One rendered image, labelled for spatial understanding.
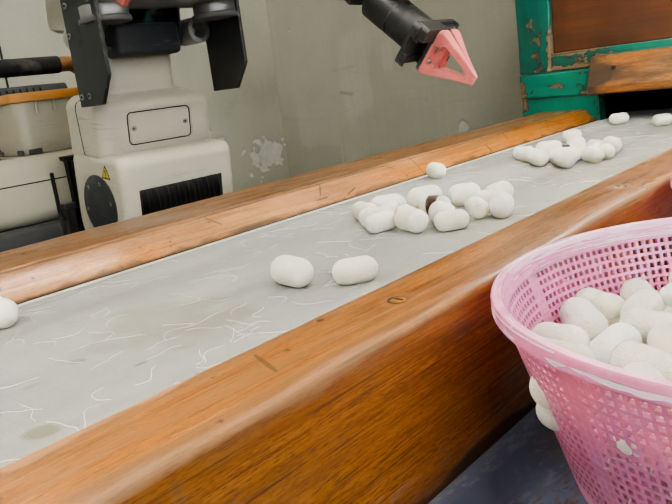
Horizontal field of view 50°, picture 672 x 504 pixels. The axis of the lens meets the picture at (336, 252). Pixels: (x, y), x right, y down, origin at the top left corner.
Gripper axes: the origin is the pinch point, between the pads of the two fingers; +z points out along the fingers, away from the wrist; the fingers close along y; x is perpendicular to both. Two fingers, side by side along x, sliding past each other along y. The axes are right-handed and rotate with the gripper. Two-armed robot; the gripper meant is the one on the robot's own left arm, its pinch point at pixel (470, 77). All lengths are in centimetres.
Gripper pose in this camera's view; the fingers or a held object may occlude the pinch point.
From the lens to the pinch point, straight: 104.7
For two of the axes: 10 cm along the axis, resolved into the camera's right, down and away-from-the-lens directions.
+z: 6.5, 6.7, -3.5
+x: -3.9, 6.9, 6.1
